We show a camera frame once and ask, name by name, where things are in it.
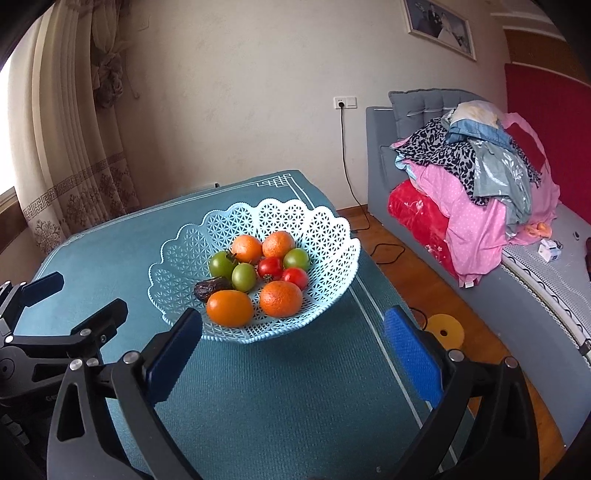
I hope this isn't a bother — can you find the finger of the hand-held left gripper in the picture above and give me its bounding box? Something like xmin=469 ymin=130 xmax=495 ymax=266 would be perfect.
xmin=0 ymin=272 xmax=64 ymax=340
xmin=0 ymin=298 xmax=129 ymax=366

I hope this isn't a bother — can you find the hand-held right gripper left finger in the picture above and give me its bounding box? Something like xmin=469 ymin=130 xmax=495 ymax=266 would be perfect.
xmin=46 ymin=307 xmax=204 ymax=480

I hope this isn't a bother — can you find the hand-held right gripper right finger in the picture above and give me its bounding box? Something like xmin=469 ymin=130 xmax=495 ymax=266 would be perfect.
xmin=383 ymin=305 xmax=541 ymax=480

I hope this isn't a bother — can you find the smooth orange mandarin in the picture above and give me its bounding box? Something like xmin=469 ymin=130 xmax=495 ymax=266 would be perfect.
xmin=206 ymin=290 xmax=254 ymax=328

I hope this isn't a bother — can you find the dark purple wrinkled fruit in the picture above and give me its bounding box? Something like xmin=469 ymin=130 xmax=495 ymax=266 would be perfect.
xmin=193 ymin=277 xmax=234 ymax=304

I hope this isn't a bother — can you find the large green tomato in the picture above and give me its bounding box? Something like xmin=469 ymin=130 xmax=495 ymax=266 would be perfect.
xmin=209 ymin=251 xmax=238 ymax=280

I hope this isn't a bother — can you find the small green tomato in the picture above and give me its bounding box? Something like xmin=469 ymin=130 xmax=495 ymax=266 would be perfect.
xmin=283 ymin=248 xmax=311 ymax=271
xmin=231 ymin=263 xmax=258 ymax=293

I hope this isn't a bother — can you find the red tomato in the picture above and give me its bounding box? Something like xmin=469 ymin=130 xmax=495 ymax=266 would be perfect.
xmin=281 ymin=267 xmax=309 ymax=291
xmin=257 ymin=257 xmax=284 ymax=281

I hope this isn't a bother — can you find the light blue perforated plastic basket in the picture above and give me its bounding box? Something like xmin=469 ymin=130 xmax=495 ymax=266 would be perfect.
xmin=148 ymin=198 xmax=362 ymax=343

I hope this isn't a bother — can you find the yellow round disc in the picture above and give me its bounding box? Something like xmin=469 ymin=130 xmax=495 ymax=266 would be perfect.
xmin=425 ymin=314 xmax=465 ymax=349

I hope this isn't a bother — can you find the red floral blanket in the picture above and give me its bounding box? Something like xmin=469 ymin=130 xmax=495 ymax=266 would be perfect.
xmin=388 ymin=179 xmax=462 ymax=282

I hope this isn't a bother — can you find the grey lace bed cover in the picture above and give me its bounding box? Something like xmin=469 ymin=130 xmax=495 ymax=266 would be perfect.
xmin=501 ymin=231 xmax=591 ymax=356

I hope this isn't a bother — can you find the pile of clothes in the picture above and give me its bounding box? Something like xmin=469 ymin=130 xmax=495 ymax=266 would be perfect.
xmin=392 ymin=113 xmax=561 ymax=289

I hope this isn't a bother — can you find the beige patterned curtain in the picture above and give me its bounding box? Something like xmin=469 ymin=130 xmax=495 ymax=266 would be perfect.
xmin=9 ymin=0 xmax=141 ymax=257

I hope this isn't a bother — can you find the small white box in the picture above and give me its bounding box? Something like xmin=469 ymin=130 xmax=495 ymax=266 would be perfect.
xmin=538 ymin=239 xmax=564 ymax=263

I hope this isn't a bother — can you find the grey-blue floral garment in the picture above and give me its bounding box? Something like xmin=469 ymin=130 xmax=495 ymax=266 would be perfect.
xmin=471 ymin=138 xmax=534 ymax=236

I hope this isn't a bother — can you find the grey sofa bed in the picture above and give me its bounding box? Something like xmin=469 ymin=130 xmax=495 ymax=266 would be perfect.
xmin=366 ymin=88 xmax=591 ymax=448

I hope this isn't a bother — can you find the leopard print garment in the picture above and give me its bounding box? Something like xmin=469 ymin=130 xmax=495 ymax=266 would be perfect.
xmin=392 ymin=117 xmax=543 ymax=206

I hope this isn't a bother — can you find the light blue denim garment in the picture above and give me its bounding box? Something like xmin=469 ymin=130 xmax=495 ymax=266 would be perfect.
xmin=445 ymin=117 xmax=513 ymax=144

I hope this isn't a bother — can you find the white garment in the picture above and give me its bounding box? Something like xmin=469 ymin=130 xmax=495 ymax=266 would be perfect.
xmin=450 ymin=100 xmax=504 ymax=130

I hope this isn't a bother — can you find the grey quilted cushion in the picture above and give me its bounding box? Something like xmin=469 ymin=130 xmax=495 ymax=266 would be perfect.
xmin=388 ymin=88 xmax=485 ymax=125

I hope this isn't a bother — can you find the black power cable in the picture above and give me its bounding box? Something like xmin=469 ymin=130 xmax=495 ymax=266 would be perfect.
xmin=340 ymin=105 xmax=407 ymax=266

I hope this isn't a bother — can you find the red wall panel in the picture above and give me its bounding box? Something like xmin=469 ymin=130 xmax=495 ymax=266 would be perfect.
xmin=503 ymin=62 xmax=591 ymax=282

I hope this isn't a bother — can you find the framed wall picture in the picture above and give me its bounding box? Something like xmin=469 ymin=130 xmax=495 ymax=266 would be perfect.
xmin=402 ymin=0 xmax=477 ymax=62

